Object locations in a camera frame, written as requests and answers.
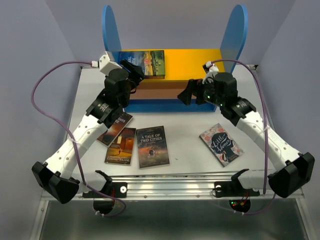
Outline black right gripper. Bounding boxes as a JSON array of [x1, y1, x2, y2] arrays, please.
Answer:
[[176, 76, 225, 108]]

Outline Animal Farm book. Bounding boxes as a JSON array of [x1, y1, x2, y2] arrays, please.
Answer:
[[118, 50, 166, 76]]

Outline A Tale of Two Cities book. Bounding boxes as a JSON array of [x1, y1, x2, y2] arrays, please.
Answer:
[[136, 126, 170, 169]]

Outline Jane Eyre book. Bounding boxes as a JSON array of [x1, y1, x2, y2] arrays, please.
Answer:
[[144, 75, 165, 80]]

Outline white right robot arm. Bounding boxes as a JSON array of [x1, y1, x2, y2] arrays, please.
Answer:
[[177, 72, 315, 198]]

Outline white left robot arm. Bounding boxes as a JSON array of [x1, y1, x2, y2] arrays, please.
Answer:
[[30, 60, 145, 204]]

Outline blue yellow wooden bookshelf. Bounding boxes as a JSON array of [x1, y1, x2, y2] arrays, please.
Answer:
[[101, 4, 249, 113]]

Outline Little Women book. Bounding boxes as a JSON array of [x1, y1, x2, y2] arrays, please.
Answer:
[[199, 123, 244, 167]]

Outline Three Days to See book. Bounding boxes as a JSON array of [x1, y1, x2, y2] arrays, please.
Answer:
[[97, 112, 133, 147]]

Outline orange Leonard Tolane book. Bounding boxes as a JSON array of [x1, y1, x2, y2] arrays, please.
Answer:
[[104, 127, 136, 166]]

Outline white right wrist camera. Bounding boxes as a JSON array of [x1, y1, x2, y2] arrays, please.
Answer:
[[202, 61, 220, 78]]

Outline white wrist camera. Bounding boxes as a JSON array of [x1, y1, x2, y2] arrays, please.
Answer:
[[90, 51, 122, 76], [202, 61, 220, 78]]

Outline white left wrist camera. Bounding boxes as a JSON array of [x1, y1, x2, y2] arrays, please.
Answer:
[[90, 51, 122, 76]]

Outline aluminium mounting rail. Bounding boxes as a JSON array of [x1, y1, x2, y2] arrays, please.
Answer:
[[41, 172, 305, 205]]

